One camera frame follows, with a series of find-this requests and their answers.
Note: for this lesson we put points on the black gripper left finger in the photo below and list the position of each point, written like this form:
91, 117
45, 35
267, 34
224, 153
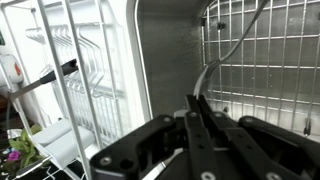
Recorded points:
196, 143

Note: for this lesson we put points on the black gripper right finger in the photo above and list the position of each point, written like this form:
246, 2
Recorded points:
266, 146

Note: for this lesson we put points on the silver spoon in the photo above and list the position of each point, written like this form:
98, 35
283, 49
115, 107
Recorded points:
230, 50

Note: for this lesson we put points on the white utensil holder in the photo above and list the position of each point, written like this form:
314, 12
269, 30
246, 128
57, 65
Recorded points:
63, 140

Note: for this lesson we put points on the plant with purple flower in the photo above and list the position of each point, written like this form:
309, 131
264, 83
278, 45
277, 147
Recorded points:
23, 150

